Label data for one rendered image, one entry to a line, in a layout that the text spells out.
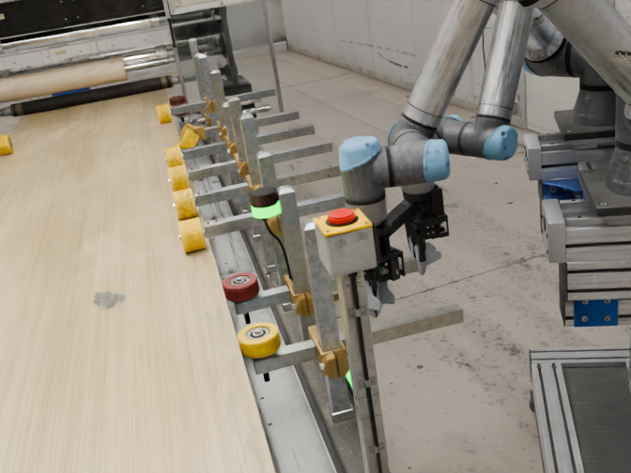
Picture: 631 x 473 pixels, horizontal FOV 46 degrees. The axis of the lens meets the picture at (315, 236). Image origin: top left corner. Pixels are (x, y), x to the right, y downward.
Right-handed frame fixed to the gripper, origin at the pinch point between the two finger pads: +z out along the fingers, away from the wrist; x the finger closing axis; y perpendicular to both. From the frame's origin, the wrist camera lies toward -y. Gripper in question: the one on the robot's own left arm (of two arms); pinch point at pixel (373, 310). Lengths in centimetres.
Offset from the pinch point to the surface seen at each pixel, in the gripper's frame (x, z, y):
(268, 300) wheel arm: -8.9, 4.7, -28.2
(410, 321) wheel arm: 6.3, 3.9, 3.6
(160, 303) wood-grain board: -30.7, -0.5, -36.5
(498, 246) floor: 172, 89, -137
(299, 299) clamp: -5.3, 3.0, -20.1
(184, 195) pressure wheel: -4, -8, -79
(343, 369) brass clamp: -11.6, 6.1, 4.8
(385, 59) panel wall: 385, 66, -493
